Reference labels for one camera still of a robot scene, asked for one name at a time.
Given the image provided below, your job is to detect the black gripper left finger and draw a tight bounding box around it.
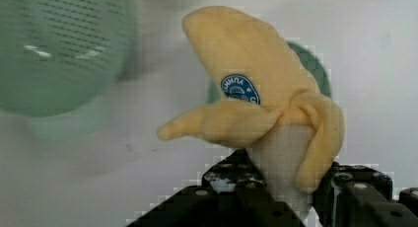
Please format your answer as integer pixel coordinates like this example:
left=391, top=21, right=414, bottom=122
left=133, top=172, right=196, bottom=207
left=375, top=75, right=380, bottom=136
left=126, top=149, right=305, bottom=227

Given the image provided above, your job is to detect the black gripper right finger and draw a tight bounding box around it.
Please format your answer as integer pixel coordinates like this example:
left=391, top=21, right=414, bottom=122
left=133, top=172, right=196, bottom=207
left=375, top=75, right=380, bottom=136
left=313, top=162, right=418, bottom=227

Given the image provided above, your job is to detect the yellow plush peeled banana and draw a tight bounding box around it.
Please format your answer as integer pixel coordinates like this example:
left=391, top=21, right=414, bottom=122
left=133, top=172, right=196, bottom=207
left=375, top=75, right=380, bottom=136
left=158, top=6, right=345, bottom=218

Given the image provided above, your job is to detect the green perforated colander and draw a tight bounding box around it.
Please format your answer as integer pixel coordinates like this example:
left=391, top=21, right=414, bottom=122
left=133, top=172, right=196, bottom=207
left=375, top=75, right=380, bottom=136
left=1, top=0, right=135, bottom=141

